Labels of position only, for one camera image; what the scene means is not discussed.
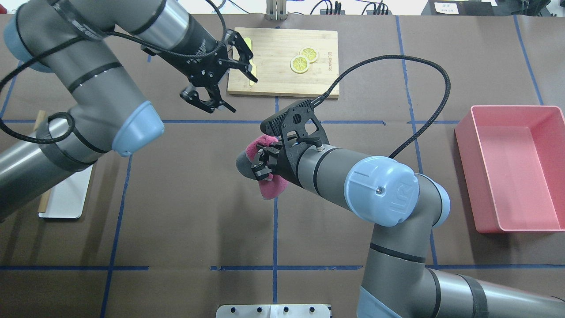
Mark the white towel rack stand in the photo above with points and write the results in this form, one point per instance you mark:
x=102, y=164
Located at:
x=66, y=200

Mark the pink plastic bin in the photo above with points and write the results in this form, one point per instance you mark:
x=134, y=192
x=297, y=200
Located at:
x=513, y=163

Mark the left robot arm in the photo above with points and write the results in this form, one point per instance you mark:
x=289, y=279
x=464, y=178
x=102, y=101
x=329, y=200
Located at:
x=66, y=37

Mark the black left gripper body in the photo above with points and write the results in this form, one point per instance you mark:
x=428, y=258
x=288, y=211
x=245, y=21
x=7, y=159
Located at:
x=197, y=52

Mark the bamboo cutting board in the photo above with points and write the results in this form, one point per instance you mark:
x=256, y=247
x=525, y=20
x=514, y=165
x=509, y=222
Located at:
x=273, y=51

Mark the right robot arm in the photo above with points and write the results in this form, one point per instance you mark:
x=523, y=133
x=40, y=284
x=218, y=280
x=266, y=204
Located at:
x=404, y=207

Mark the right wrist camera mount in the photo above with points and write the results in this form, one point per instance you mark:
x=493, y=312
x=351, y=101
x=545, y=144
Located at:
x=296, y=125

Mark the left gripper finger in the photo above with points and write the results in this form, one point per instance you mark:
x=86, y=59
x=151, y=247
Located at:
x=236, y=40
x=215, y=101

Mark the lemon slice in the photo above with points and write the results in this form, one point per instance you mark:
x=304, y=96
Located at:
x=310, y=53
x=299, y=64

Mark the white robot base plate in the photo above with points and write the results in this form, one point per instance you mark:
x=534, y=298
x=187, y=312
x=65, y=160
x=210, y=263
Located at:
x=314, y=310

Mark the aluminium frame post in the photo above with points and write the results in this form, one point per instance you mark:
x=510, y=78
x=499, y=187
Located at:
x=276, y=10

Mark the rear lemon slice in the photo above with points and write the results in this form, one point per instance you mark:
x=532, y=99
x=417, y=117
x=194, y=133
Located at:
x=310, y=53

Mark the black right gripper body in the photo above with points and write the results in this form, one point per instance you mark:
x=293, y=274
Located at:
x=264, y=161

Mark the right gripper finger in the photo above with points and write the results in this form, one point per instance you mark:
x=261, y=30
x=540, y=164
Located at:
x=264, y=152
x=263, y=169

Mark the yellow plastic knife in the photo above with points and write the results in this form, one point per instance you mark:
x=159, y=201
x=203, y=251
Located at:
x=252, y=66

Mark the front lemon slice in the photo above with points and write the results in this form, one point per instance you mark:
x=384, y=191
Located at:
x=299, y=64

